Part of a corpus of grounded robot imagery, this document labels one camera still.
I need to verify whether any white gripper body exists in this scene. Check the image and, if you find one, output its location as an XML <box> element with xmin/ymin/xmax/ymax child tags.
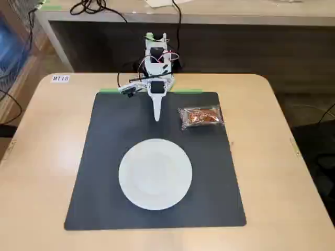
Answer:
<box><xmin>146</xmin><ymin>79</ymin><xmax>168</xmax><ymax>98</ymax></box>

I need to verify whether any white pointed gripper finger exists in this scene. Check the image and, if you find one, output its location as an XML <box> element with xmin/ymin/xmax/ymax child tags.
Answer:
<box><xmin>151</xmin><ymin>96</ymin><xmax>163</xmax><ymax>122</ymax></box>

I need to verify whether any packaged donut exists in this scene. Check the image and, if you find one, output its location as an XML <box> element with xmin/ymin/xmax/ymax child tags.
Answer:
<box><xmin>177</xmin><ymin>105</ymin><xmax>226</xmax><ymax>131</ymax></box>

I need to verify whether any white round dish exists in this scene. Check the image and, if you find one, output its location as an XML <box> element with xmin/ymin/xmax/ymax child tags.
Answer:
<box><xmin>118</xmin><ymin>138</ymin><xmax>193</xmax><ymax>211</ymax></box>

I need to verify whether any white paper sheet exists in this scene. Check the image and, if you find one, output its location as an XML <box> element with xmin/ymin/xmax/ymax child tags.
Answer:
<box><xmin>146</xmin><ymin>0</ymin><xmax>174</xmax><ymax>8</ymax></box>

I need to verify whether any dark grey mat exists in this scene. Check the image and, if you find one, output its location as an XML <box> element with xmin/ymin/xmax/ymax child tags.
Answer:
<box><xmin>63</xmin><ymin>91</ymin><xmax>247</xmax><ymax>231</ymax></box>

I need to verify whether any white label with MT18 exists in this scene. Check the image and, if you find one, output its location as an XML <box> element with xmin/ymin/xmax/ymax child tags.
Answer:
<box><xmin>51</xmin><ymin>75</ymin><xmax>70</xmax><ymax>84</ymax></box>

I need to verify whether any beige desk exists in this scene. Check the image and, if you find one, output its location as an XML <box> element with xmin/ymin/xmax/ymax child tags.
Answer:
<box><xmin>35</xmin><ymin>0</ymin><xmax>335</xmax><ymax>73</ymax></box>

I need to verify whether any blue translucent bin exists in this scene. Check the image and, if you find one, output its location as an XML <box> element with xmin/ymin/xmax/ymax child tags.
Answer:
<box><xmin>0</xmin><ymin>9</ymin><xmax>30</xmax><ymax>77</ymax></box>

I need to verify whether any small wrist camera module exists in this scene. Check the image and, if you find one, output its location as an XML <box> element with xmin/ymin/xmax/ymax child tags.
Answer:
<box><xmin>118</xmin><ymin>83</ymin><xmax>139</xmax><ymax>99</ymax></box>

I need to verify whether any thin black camera cable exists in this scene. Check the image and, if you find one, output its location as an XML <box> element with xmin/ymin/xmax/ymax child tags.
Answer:
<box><xmin>116</xmin><ymin>71</ymin><xmax>149</xmax><ymax>88</ymax></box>

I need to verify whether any black power cable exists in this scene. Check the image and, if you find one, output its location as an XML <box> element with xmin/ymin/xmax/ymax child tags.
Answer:
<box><xmin>171</xmin><ymin>0</ymin><xmax>183</xmax><ymax>67</ymax></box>

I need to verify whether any looped black cable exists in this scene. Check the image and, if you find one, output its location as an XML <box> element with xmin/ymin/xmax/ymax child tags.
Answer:
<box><xmin>69</xmin><ymin>0</ymin><xmax>129</xmax><ymax>24</ymax></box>

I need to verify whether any black floor cable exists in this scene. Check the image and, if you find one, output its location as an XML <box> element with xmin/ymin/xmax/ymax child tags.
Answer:
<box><xmin>0</xmin><ymin>7</ymin><xmax>37</xmax><ymax>125</ymax></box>

